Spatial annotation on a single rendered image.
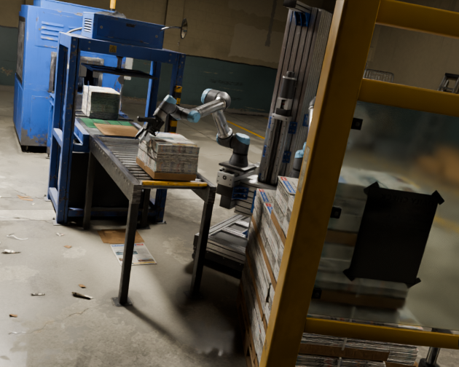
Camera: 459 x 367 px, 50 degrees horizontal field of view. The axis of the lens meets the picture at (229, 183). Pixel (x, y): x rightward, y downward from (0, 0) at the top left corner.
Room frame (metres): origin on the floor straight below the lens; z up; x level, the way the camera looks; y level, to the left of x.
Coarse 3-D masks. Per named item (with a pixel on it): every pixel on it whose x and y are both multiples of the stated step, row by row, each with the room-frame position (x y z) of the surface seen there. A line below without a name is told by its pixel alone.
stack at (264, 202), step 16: (256, 192) 3.07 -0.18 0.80; (272, 192) 3.05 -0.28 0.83; (256, 208) 2.96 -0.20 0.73; (256, 224) 2.89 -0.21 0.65; (272, 224) 2.45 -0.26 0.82; (256, 240) 2.77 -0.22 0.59; (272, 240) 2.39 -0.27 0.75; (256, 256) 2.66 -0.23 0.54; (272, 256) 2.32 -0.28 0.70; (256, 272) 2.62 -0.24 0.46; (272, 272) 2.25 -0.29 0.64; (240, 288) 3.02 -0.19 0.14; (272, 288) 2.19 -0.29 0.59; (240, 304) 2.95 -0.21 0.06; (256, 304) 2.45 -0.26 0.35; (240, 320) 2.81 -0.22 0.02; (256, 320) 2.34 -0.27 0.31; (256, 336) 2.27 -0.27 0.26; (256, 352) 2.24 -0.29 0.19
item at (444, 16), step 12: (384, 0) 1.33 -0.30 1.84; (384, 12) 1.33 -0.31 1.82; (396, 12) 1.33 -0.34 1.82; (408, 12) 1.33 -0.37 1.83; (420, 12) 1.34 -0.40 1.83; (432, 12) 1.34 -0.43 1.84; (444, 12) 1.35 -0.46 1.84; (456, 12) 1.35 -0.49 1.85; (384, 24) 1.35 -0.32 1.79; (396, 24) 1.33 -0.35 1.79; (408, 24) 1.34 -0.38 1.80; (420, 24) 1.34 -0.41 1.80; (432, 24) 1.34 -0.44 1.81; (444, 24) 1.35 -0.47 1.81; (456, 24) 1.35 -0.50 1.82; (456, 36) 1.36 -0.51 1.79
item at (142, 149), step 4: (152, 136) 3.15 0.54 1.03; (168, 136) 3.25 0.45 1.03; (172, 136) 3.27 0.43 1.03; (176, 136) 3.29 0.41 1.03; (180, 136) 3.32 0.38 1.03; (140, 144) 3.25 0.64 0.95; (144, 144) 3.17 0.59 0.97; (140, 148) 3.23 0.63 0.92; (144, 148) 3.16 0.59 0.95; (140, 152) 3.23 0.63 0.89; (144, 152) 3.16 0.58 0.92; (140, 156) 3.22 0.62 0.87; (144, 156) 3.15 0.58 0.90; (144, 160) 3.14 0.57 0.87
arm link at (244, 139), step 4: (232, 136) 3.72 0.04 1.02; (236, 136) 3.68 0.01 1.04; (240, 136) 3.67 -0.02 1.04; (244, 136) 3.70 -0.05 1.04; (232, 140) 3.70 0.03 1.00; (236, 140) 3.68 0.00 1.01; (240, 140) 3.66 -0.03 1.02; (244, 140) 3.66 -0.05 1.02; (248, 140) 3.68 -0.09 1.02; (232, 144) 3.69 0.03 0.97; (236, 144) 3.67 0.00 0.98; (240, 144) 3.66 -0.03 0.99; (244, 144) 3.66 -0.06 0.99; (248, 144) 3.68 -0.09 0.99; (232, 148) 3.71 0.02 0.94; (236, 148) 3.67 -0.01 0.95; (240, 148) 3.65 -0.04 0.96; (244, 148) 3.66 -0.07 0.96; (236, 152) 3.66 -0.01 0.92; (240, 152) 3.66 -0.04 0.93; (244, 152) 3.66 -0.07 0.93
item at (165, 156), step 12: (156, 144) 2.97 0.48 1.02; (168, 144) 2.99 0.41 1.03; (180, 144) 3.05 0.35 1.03; (192, 144) 3.12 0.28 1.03; (156, 156) 2.96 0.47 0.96; (168, 156) 2.98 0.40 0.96; (180, 156) 3.02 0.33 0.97; (192, 156) 3.06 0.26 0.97; (156, 168) 2.94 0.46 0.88; (168, 168) 2.99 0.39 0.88; (180, 168) 3.03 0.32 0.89; (192, 168) 3.07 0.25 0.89
